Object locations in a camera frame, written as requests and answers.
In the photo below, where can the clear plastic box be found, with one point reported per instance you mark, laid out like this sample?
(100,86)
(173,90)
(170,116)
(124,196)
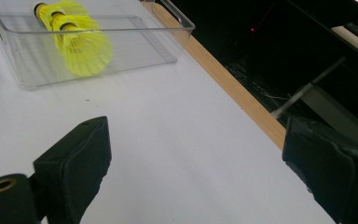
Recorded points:
(143,46)

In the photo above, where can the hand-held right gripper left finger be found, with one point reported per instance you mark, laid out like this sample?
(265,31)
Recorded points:
(74,165)

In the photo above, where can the white table cover sheet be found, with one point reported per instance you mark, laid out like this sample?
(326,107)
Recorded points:
(167,124)

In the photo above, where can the light wooden desk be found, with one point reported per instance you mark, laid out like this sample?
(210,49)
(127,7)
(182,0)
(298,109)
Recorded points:
(354,42)

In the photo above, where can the white metal stand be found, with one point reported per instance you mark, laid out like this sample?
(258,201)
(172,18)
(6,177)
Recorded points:
(332,109)

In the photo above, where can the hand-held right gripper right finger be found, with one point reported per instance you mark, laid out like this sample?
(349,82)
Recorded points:
(332,168)

